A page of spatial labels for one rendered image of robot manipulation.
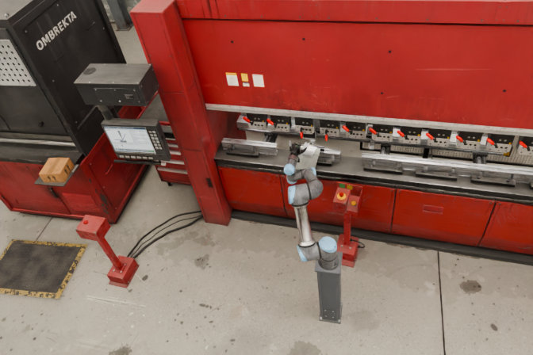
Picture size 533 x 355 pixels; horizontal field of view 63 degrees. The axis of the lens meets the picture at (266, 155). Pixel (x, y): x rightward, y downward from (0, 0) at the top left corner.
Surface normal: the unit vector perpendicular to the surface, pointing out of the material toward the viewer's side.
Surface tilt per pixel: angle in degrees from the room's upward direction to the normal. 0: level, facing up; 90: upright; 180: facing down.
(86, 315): 0
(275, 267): 0
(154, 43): 90
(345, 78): 90
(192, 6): 90
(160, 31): 90
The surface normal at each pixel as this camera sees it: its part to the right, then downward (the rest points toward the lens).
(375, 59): -0.28, 0.69
